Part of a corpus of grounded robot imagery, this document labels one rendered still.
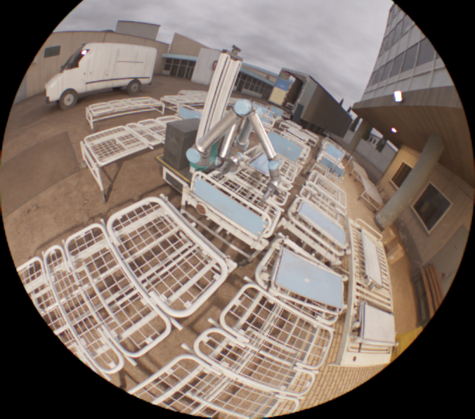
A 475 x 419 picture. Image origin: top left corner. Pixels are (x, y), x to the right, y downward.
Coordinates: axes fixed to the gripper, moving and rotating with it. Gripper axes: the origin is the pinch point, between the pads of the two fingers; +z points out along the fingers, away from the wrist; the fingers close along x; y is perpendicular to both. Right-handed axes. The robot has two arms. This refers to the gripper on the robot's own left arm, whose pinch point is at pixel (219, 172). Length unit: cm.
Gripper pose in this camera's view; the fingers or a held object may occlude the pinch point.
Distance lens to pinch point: 126.4
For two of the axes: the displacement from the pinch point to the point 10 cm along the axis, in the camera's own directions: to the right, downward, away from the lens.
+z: -5.1, 5.2, -6.9
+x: -2.4, 6.8, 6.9
